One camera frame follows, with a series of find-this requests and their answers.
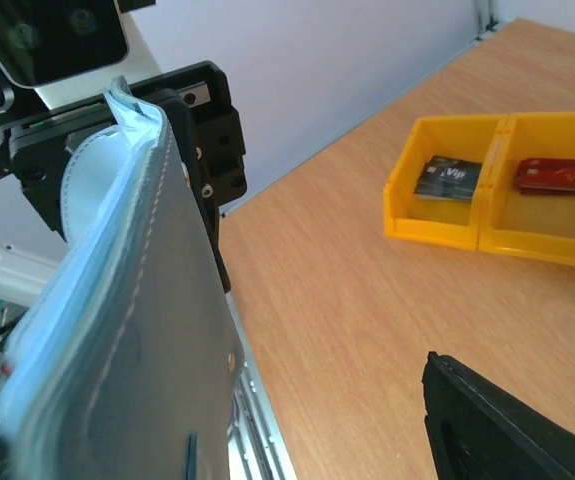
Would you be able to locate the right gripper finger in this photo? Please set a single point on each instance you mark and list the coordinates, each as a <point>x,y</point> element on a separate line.
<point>476,430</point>

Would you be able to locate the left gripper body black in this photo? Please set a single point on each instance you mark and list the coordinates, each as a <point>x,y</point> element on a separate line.
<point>39,147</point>

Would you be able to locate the yellow three-compartment bin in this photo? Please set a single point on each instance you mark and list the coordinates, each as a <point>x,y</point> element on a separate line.
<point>499,218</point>

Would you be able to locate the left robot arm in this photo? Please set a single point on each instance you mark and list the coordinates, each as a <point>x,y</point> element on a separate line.
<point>17,216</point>

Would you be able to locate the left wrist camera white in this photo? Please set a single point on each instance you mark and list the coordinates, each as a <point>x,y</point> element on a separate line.
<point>68,51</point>

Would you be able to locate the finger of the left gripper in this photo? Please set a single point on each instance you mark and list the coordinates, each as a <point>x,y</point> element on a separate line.
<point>181,120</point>

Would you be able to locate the red credit card in bin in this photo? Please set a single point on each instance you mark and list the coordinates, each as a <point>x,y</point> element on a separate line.
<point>545,176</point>

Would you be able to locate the teal leather card holder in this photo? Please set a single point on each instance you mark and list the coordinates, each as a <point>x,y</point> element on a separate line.
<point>125,366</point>

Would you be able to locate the left aluminium corner post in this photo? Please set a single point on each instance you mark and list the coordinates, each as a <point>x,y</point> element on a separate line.
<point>487,18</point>

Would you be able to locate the grey credit card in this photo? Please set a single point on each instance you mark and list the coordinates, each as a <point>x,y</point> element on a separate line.
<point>449,179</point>

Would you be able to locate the aluminium rail frame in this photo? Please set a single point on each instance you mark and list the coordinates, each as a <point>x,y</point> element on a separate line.
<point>256,448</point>

